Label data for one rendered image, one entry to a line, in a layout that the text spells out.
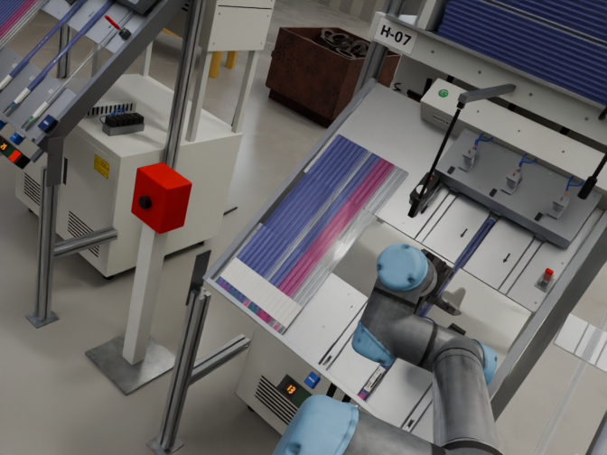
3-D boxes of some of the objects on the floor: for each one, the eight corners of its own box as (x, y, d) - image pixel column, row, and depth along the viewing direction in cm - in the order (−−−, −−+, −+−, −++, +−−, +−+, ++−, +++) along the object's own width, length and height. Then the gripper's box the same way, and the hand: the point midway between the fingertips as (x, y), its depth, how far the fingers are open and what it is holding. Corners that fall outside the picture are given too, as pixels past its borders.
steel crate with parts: (383, 115, 544) (407, 49, 511) (350, 143, 452) (378, 66, 419) (298, 80, 562) (317, 14, 529) (251, 101, 471) (270, 23, 438)
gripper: (480, 283, 96) (488, 293, 114) (387, 225, 104) (407, 244, 122) (452, 324, 96) (464, 329, 114) (361, 264, 104) (386, 276, 122)
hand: (427, 296), depth 118 cm, fingers open, 14 cm apart
